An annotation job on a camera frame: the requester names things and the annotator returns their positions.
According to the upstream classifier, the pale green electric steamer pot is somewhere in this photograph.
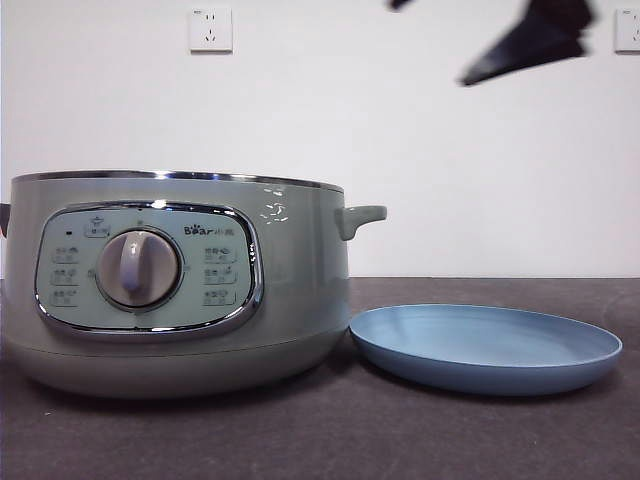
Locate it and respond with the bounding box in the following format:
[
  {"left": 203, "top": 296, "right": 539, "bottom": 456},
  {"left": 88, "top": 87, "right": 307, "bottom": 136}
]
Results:
[{"left": 0, "top": 170, "right": 388, "bottom": 400}]

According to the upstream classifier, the blue round plate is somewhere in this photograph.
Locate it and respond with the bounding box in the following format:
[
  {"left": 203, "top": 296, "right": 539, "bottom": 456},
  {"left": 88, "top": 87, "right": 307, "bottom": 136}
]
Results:
[{"left": 348, "top": 304, "right": 624, "bottom": 397}]

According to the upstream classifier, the white wall socket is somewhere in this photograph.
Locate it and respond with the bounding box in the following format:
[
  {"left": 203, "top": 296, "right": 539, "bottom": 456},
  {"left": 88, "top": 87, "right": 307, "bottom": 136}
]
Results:
[
  {"left": 188, "top": 6, "right": 234, "bottom": 55},
  {"left": 613, "top": 8, "right": 640, "bottom": 54}
]

